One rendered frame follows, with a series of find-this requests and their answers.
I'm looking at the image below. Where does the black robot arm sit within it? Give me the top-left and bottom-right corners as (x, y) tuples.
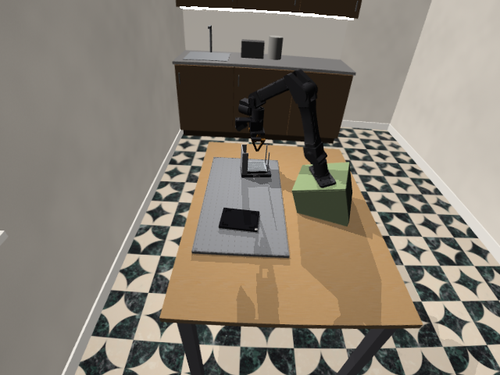
(235, 69), (336, 188)

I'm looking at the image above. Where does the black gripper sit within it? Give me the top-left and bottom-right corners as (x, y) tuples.
(249, 119), (266, 152)

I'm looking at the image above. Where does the white well plate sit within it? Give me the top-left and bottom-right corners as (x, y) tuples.
(248, 161), (267, 172)

